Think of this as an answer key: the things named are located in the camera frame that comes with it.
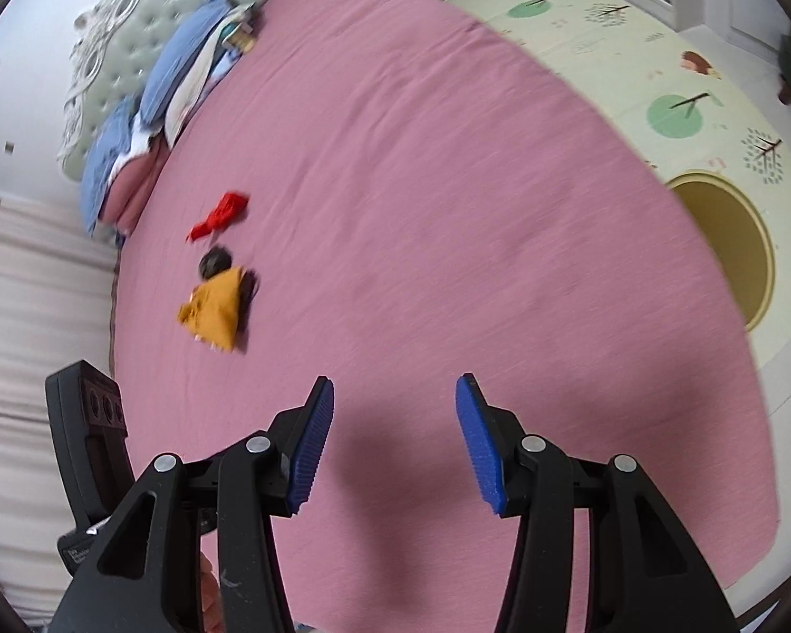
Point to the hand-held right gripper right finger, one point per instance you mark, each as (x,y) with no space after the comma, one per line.
(478,448)

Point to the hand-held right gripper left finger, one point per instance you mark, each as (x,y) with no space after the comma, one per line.
(310,448)

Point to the beige curtain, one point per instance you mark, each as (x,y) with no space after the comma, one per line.
(33,343)

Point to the dark brown sock ball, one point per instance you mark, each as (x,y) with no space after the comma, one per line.
(214,262)

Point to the red crumpled cloth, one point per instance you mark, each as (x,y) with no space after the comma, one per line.
(219,214)

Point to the pink pillow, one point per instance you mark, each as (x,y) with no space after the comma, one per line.
(132,191)

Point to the white pillow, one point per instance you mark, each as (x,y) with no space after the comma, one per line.
(191,95)

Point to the printed play mat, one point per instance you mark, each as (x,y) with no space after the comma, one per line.
(619,66)

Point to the baby bottle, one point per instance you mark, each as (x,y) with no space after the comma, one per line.
(240,36)

